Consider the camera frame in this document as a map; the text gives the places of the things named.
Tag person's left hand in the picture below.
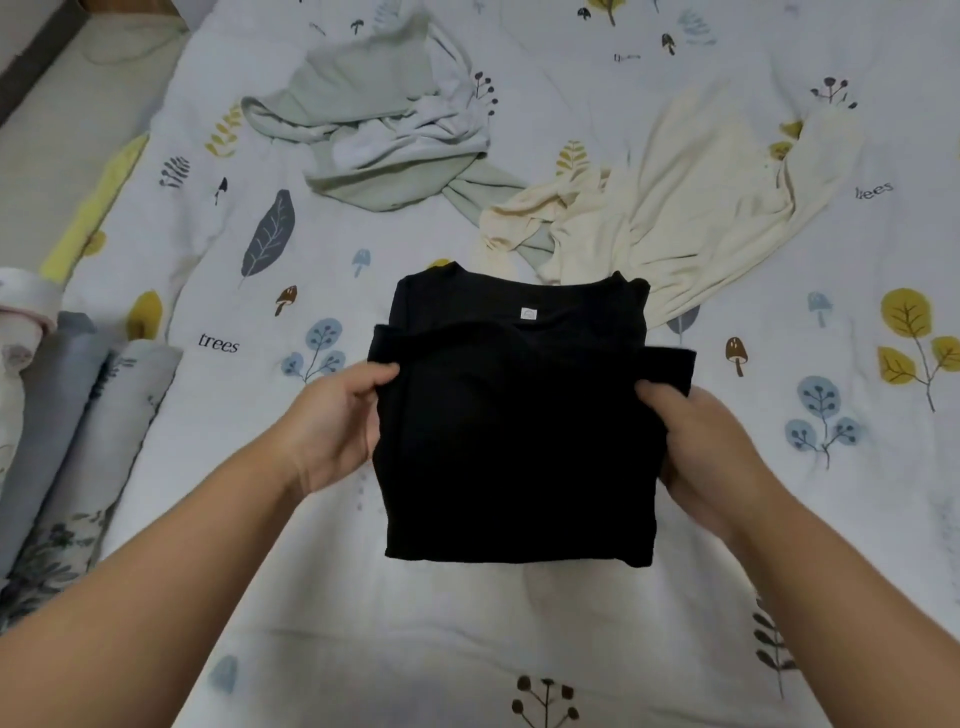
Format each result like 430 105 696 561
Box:
270 360 402 501

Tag person's right hand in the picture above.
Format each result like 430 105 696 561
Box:
633 379 785 548

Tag black garment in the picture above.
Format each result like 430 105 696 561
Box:
367 262 699 570

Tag bed with leaf print bedding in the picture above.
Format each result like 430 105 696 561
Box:
0 0 960 728

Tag cream long-sleeve top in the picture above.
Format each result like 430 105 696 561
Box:
480 79 870 335

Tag light blue denim jeans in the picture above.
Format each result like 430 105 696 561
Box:
0 312 116 581

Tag sage green zip jacket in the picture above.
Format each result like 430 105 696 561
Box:
241 12 560 275

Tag person's left forearm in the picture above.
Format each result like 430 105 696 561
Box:
0 438 312 728

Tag person's right forearm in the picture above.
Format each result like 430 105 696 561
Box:
724 480 960 728

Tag white wardrobe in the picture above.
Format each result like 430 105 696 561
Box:
0 0 89 125

